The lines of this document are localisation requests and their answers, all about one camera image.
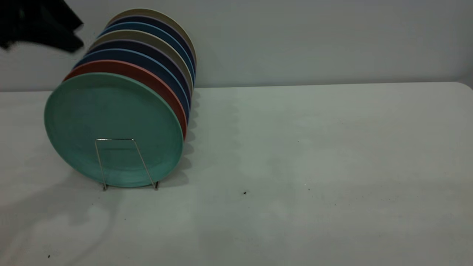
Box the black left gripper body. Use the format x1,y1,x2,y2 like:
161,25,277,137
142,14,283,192
0,0,85,52

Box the navy plate purple rim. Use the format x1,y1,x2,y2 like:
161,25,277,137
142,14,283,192
88,39,192,104

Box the metal wire plate rack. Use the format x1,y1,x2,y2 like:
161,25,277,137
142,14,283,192
94,139,160,191

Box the dark purple plate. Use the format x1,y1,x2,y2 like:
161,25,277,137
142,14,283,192
105,15,196,71

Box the teal blue plate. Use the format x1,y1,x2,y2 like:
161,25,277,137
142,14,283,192
98,22,195,80

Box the green plate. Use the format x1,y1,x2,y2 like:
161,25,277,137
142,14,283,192
44,72,184,188

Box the red plate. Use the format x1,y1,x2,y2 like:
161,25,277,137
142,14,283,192
64,60,188,141

